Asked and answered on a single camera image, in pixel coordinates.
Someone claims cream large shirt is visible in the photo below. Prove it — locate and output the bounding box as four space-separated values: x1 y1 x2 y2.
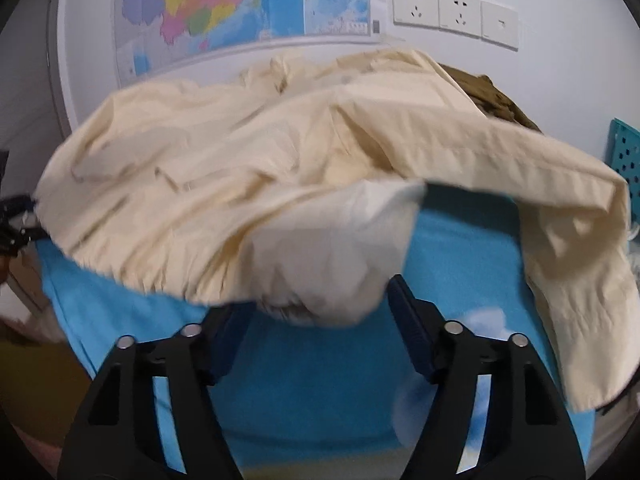
35 49 640 413

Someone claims colourful wall map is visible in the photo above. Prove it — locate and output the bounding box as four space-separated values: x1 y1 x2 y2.
114 0 387 89

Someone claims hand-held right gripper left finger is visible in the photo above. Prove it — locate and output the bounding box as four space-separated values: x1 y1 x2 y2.
57 302 257 480

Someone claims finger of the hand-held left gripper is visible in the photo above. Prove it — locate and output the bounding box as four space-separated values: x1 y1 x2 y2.
0 226 47 257
0 192 39 222

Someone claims white wall switch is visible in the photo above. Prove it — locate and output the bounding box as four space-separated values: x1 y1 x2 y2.
481 1 521 51

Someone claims white wall socket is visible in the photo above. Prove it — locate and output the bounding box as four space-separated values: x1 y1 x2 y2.
391 0 440 26
438 0 484 31

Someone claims blue bed sheet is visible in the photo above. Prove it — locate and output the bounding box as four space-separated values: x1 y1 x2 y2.
37 185 596 472

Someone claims olive green garment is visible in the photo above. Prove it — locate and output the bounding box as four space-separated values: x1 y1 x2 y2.
437 62 544 134

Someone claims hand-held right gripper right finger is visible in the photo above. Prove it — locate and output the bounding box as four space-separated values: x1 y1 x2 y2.
387 274 586 480

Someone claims teal perforated plastic basket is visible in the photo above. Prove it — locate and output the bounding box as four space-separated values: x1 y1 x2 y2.
603 117 640 189

